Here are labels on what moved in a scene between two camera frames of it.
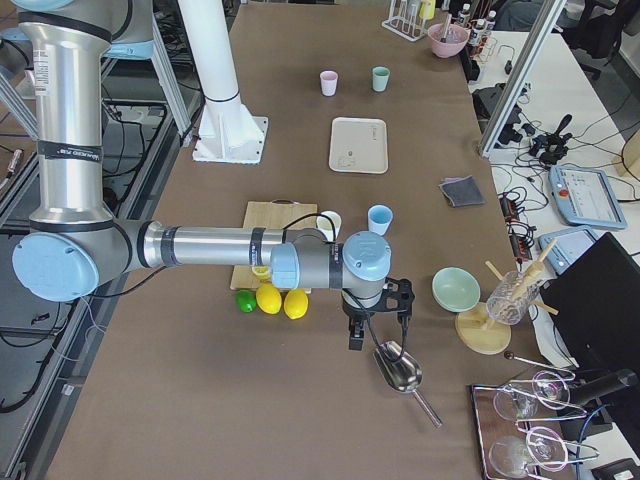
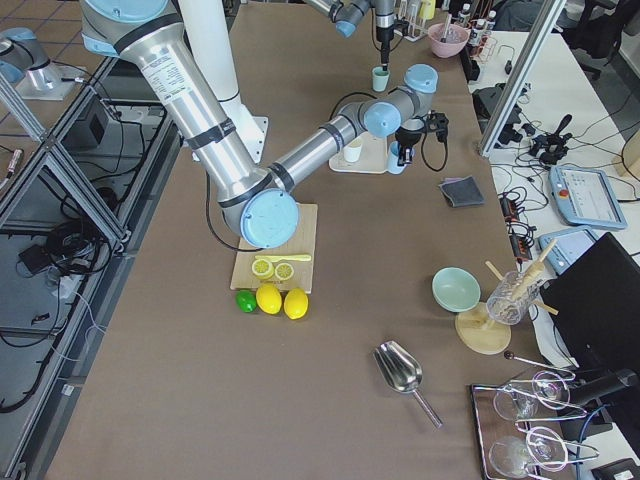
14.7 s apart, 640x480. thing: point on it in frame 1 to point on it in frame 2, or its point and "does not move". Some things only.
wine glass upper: [520, 401] does not move
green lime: [246, 300] does not move
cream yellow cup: [329, 223] to [352, 151]
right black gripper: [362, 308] to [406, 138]
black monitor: [597, 301] does not move
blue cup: [379, 218] to [392, 159]
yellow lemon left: [268, 298] does not move
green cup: [380, 76] does not move
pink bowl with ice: [456, 38] does not move
